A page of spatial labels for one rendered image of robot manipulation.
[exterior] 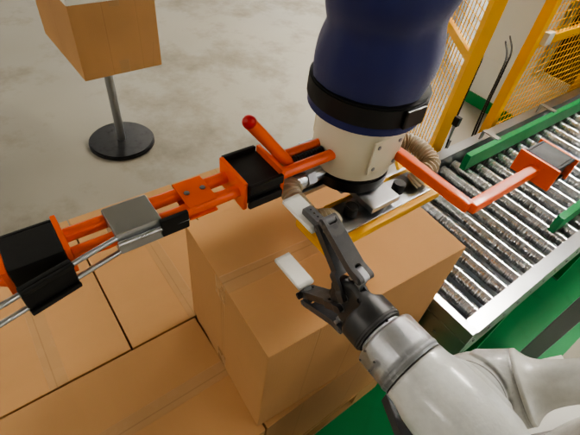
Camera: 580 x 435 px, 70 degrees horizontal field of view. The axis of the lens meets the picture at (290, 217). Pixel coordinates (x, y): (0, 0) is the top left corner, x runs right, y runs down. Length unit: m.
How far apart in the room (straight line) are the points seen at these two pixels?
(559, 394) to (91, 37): 2.15
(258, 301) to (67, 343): 0.67
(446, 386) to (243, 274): 0.56
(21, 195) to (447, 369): 2.49
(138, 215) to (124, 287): 0.81
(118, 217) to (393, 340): 0.42
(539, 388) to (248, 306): 0.54
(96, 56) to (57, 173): 0.82
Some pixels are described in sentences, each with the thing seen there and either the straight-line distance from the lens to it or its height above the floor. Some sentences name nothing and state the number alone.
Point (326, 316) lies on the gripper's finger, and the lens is 0.65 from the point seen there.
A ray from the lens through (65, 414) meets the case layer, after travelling 1.31.
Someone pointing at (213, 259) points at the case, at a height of 0.94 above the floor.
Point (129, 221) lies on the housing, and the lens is 0.66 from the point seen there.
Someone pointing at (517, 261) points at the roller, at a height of 0.54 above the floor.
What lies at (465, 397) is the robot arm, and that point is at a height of 1.28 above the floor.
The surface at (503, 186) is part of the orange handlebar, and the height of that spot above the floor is 1.24.
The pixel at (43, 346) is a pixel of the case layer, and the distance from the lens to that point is 1.42.
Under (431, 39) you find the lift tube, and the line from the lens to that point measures 0.72.
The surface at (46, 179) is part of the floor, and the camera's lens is 2.79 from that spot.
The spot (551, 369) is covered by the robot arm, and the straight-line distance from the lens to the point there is 0.67.
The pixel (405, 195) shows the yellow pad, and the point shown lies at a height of 1.13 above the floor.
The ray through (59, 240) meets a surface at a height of 1.26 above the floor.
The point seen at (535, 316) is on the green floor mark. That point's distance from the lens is 2.50.
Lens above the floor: 1.72
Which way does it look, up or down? 45 degrees down
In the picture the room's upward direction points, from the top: 9 degrees clockwise
